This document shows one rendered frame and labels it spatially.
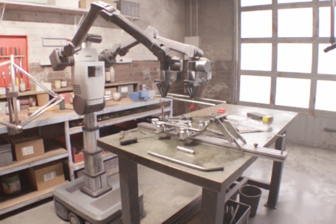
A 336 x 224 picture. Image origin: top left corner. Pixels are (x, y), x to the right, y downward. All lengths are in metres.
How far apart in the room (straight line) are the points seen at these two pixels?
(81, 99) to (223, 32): 3.24
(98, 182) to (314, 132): 3.33
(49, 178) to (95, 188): 0.66
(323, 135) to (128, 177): 3.37
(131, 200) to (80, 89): 0.84
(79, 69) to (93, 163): 0.72
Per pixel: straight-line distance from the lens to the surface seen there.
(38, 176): 2.49
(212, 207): 1.12
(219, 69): 4.51
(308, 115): 4.18
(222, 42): 4.49
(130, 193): 1.50
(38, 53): 3.07
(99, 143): 1.38
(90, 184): 2.05
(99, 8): 1.38
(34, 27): 3.08
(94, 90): 1.80
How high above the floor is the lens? 1.31
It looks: 9 degrees down
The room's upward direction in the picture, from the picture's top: straight up
